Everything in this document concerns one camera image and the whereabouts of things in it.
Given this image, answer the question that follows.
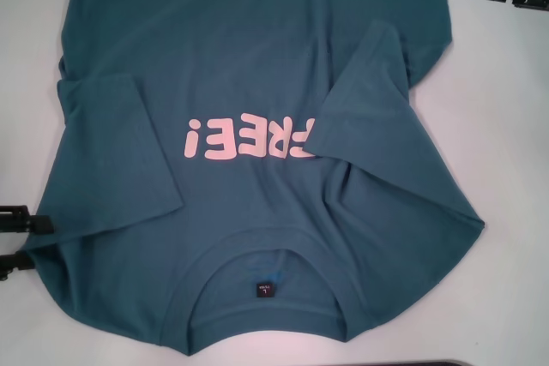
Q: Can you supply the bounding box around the blue t-shirt with pink print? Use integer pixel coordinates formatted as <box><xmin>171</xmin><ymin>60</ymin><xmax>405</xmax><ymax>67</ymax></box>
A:
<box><xmin>23</xmin><ymin>0</ymin><xmax>487</xmax><ymax>333</ymax></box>

